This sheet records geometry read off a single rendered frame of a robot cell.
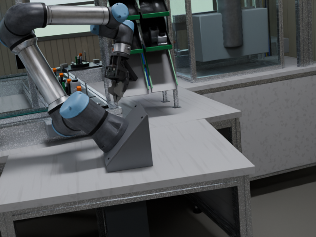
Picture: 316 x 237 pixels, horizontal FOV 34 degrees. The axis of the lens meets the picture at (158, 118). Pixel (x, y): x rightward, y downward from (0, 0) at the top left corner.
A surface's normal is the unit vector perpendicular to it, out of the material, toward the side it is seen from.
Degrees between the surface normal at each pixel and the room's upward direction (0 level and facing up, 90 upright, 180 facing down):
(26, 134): 90
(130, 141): 90
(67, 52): 90
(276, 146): 90
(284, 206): 0
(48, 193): 0
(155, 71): 45
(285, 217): 0
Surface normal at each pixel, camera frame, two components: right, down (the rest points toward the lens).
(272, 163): 0.34, 0.21
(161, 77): 0.05, -0.52
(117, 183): -0.10, -0.96
